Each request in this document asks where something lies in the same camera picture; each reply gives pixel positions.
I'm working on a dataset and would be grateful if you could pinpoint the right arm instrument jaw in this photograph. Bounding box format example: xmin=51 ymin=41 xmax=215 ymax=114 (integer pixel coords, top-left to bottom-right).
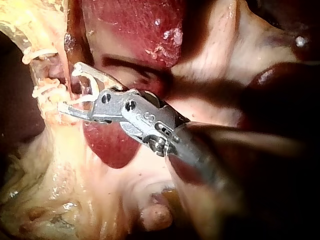
xmin=74 ymin=61 xmax=125 ymax=90
xmin=57 ymin=102 xmax=93 ymax=121

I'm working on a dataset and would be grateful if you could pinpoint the right arm instrument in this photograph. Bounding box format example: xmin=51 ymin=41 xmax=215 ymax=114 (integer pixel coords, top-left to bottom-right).
xmin=87 ymin=86 xmax=191 ymax=158

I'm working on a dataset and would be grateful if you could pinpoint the dark red liver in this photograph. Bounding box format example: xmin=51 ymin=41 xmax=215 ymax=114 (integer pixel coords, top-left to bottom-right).
xmin=0 ymin=0 xmax=320 ymax=171

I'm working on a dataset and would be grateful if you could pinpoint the left arm instrument jaw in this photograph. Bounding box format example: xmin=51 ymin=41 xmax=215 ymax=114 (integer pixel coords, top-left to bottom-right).
xmin=0 ymin=22 xmax=35 ymax=55

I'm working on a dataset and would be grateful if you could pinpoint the pale fatty tissue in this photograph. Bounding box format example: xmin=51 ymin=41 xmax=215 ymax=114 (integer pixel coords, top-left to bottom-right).
xmin=94 ymin=0 xmax=301 ymax=126
xmin=0 ymin=74 xmax=181 ymax=240

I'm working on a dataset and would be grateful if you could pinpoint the white clip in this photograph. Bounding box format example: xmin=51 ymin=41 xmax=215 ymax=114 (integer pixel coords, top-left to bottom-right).
xmin=66 ymin=68 xmax=100 ymax=106

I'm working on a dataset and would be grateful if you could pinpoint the thin tube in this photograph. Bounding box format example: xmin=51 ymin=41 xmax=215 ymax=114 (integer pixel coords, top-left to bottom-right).
xmin=59 ymin=46 xmax=75 ymax=102

